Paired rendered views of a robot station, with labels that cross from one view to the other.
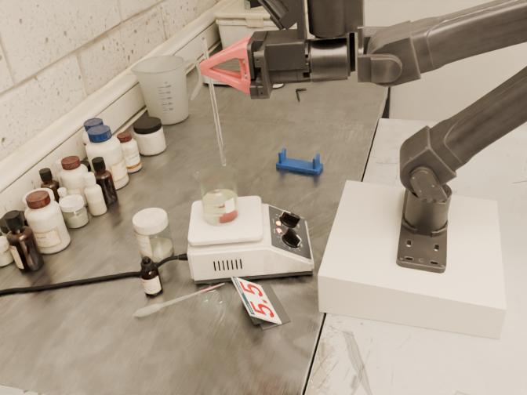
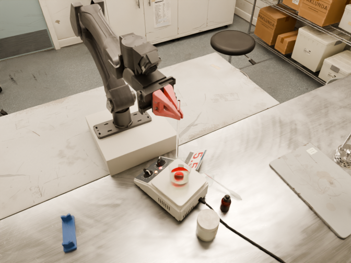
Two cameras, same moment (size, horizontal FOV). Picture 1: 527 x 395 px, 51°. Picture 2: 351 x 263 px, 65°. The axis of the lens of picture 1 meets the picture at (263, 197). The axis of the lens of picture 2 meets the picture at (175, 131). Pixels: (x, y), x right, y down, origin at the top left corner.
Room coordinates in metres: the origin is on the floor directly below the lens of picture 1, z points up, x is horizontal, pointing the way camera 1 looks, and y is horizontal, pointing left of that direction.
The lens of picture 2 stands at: (1.08, 0.35, 1.65)
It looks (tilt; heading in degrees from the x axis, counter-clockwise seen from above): 46 degrees down; 222
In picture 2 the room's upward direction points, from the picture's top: straight up
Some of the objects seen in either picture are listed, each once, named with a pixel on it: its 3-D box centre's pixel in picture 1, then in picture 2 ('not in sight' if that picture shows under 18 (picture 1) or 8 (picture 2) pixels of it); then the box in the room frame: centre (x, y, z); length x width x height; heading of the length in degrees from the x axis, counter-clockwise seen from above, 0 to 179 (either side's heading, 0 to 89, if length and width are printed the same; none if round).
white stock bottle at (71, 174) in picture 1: (76, 180); not in sight; (0.98, 0.38, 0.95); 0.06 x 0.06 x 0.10
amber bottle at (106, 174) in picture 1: (103, 179); not in sight; (0.98, 0.32, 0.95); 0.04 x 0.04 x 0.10
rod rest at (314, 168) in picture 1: (299, 161); (67, 230); (1.04, -0.08, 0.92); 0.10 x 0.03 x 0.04; 61
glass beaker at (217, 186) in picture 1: (217, 197); (180, 175); (0.75, 0.07, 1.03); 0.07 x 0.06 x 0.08; 78
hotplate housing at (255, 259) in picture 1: (244, 239); (172, 184); (0.75, 0.04, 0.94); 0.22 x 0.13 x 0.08; 89
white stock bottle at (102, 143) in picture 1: (105, 157); not in sight; (1.05, 0.33, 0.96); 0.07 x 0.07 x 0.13
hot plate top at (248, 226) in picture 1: (226, 219); (178, 181); (0.75, 0.06, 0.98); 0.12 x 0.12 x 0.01; 89
